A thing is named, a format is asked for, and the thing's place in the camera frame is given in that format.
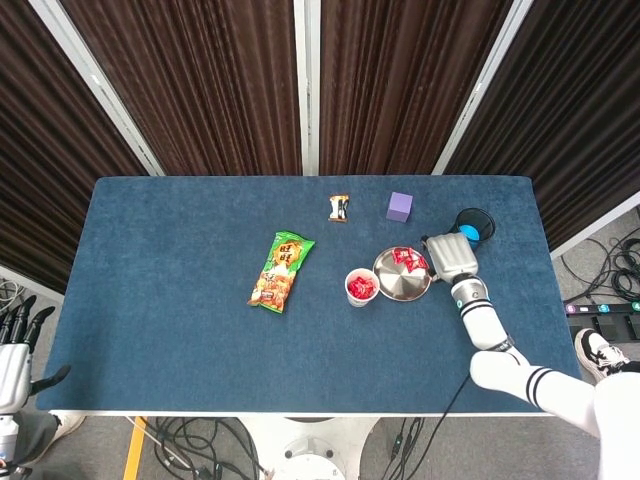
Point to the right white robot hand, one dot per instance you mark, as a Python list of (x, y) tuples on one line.
[(452, 257)]

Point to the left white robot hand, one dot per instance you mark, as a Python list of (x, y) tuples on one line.
[(14, 375)]

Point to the small red object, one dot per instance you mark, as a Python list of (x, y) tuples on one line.
[(407, 259)]

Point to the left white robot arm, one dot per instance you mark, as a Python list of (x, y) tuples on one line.
[(7, 440)]

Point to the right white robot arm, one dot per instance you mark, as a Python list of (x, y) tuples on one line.
[(482, 325)]

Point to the white paper cup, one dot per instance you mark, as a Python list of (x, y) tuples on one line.
[(361, 303)]

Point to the blue ball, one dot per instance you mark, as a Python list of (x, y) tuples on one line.
[(471, 232)]

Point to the black mesh pen holder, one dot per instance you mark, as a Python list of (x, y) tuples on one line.
[(475, 216)]

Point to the round metal plate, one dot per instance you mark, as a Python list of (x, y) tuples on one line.
[(400, 282)]

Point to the grey trouser leg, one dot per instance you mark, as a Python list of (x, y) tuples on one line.
[(37, 445)]

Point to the purple cube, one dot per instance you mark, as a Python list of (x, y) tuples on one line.
[(399, 205)]

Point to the beige shoe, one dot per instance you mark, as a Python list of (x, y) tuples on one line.
[(70, 425)]

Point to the small brown snack wrapper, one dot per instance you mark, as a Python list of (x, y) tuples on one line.
[(338, 208)]

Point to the yellow floor tape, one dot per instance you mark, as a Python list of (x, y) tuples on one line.
[(135, 450)]

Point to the black foot pedal box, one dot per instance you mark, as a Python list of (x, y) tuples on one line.
[(610, 327)]

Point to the green snack bag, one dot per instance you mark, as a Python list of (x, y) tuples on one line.
[(280, 272)]

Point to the white and black sneaker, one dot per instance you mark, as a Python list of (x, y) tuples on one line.
[(597, 352)]

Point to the blue felt table cover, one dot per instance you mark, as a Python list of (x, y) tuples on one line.
[(175, 300)]

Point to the brown pleated curtain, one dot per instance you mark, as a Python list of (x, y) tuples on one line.
[(400, 85), (200, 85), (575, 125), (45, 150)]

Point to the black trouser leg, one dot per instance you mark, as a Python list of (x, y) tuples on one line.
[(631, 367)]

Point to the white partition rail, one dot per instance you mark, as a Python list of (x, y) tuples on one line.
[(595, 230)]

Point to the white partition post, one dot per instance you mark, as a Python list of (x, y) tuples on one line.
[(100, 85), (306, 85), (485, 85)]

